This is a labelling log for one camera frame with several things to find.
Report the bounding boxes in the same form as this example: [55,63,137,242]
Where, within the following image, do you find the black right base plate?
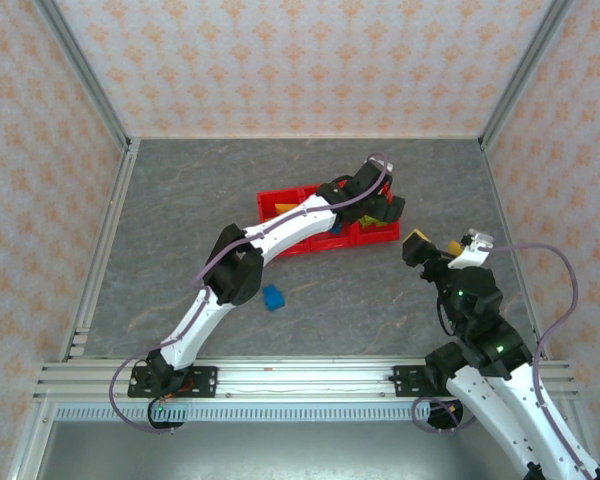
[392,364,454,399]

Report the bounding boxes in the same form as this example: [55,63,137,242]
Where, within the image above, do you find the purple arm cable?
[108,153,394,435]
[410,242,596,480]

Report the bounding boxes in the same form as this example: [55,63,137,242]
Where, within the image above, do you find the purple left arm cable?
[108,153,394,435]

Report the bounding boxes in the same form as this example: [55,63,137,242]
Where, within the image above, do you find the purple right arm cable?
[410,242,596,480]

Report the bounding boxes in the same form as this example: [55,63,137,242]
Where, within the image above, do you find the aluminium frame post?
[34,0,133,149]
[478,0,576,149]

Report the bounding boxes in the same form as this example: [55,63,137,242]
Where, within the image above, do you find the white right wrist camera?
[452,228,495,269]

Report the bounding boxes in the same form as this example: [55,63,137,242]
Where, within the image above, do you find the aluminium mounting rail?
[32,357,581,401]

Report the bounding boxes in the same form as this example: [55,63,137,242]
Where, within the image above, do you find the aluminium side rail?
[59,139,141,361]
[479,142,551,359]

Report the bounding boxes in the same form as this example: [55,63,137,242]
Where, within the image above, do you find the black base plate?
[127,363,219,400]
[392,364,454,399]

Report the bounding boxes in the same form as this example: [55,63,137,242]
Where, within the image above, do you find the grey slotted cable duct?
[54,402,481,424]

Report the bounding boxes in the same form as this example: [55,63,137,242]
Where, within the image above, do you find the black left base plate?
[127,363,219,400]

